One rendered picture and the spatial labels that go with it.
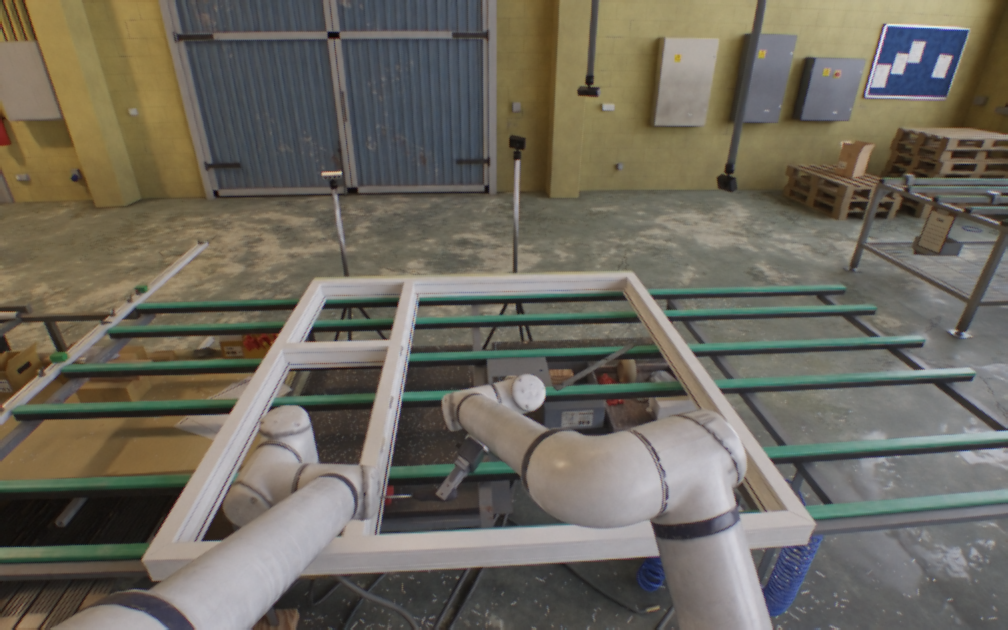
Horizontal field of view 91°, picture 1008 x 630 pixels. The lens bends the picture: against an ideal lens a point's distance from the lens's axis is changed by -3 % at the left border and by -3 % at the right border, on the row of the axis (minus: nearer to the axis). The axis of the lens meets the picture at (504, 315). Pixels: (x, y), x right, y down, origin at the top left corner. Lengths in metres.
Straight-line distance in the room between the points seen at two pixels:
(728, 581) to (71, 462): 2.07
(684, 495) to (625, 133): 7.18
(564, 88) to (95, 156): 6.02
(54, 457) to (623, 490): 2.05
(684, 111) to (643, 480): 7.24
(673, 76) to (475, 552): 6.99
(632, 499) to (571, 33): 6.62
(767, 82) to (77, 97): 8.74
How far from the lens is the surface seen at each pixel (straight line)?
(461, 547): 1.21
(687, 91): 7.74
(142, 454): 2.20
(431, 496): 1.32
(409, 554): 1.23
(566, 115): 7.09
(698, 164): 8.21
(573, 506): 0.69
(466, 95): 7.28
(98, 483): 1.77
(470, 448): 1.28
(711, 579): 0.76
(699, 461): 0.73
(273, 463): 0.96
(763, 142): 8.59
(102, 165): 8.43
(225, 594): 0.56
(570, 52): 7.05
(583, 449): 0.69
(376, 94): 7.35
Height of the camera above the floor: 1.89
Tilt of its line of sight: 28 degrees down
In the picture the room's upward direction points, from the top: straight up
